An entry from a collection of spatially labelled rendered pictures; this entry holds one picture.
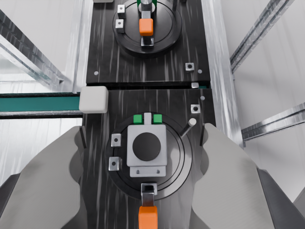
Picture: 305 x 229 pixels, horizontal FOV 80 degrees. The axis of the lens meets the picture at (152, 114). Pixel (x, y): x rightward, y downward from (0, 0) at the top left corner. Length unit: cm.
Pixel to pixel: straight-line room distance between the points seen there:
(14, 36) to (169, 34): 25
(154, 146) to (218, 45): 30
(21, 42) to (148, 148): 24
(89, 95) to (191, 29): 25
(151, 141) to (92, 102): 17
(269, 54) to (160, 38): 33
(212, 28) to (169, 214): 38
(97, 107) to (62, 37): 32
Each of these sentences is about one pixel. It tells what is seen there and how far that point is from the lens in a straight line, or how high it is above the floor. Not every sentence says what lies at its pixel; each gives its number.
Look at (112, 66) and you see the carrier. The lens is 38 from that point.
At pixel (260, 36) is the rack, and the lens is 41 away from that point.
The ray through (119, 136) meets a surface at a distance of 29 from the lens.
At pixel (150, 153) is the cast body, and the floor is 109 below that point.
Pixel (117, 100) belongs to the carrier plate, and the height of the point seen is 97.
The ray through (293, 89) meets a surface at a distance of 59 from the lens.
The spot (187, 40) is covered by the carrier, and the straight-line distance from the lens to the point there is 41.
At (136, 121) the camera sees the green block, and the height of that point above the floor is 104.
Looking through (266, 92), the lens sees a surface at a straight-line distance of 54.
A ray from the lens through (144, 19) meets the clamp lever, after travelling 30.
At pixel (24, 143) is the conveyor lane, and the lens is 46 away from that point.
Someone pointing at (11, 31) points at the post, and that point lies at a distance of 32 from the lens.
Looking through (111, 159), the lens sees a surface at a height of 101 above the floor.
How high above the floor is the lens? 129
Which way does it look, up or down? 73 degrees down
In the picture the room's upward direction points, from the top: 1 degrees counter-clockwise
